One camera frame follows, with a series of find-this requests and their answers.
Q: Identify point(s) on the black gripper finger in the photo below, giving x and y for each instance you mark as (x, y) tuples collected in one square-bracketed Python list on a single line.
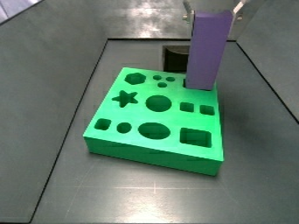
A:
[(237, 7)]

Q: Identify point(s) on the green taped gripper finger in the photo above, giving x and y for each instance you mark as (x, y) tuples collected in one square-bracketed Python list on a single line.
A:
[(188, 15)]

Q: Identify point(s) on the purple arch block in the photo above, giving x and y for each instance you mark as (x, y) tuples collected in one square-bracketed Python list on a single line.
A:
[(208, 40)]

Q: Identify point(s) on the black arch fixture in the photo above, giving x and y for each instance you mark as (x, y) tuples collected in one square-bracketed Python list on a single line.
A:
[(175, 58)]

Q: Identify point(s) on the green shape sorter block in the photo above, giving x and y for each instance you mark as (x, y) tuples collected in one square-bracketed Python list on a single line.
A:
[(156, 122)]

